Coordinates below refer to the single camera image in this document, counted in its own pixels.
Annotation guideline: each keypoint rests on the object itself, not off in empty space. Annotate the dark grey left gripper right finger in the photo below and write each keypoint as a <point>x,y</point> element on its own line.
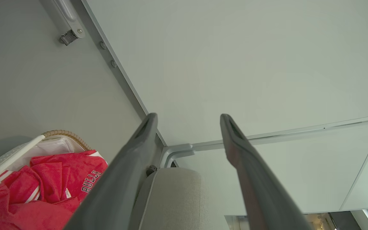
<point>260,188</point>

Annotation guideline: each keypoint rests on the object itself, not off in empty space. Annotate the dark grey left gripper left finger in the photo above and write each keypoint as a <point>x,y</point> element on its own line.
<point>117,185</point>

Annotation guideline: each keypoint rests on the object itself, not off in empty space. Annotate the red jersey with striped trim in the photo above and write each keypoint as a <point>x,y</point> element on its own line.
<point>59,179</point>

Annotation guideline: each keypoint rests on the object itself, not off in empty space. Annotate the plain red garment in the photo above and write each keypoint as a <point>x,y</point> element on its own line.
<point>27,217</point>

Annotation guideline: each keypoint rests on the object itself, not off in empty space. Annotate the grey fabric sofa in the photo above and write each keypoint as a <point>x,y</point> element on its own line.
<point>174,199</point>

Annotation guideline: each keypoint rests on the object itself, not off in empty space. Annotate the small black round foot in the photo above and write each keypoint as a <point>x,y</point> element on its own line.
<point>151,170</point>

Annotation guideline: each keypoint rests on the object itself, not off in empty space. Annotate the grey curved partition foot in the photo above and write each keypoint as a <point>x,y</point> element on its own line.
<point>174,151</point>

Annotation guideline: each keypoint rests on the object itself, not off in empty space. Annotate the white basket liner cloth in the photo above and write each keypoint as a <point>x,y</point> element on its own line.
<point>54,147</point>

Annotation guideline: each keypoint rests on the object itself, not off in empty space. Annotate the white laundry basket brown rim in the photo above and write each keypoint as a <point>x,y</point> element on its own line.
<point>8,158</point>

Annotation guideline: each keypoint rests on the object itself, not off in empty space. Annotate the grey round bolt cap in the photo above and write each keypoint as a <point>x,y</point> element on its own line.
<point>103,44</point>
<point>113,63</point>

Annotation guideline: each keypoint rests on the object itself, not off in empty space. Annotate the small black caster wheel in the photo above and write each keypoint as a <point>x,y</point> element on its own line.
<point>69,37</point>

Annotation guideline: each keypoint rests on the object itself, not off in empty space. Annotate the grey partition leg with bracket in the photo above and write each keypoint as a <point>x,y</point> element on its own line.
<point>65,14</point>

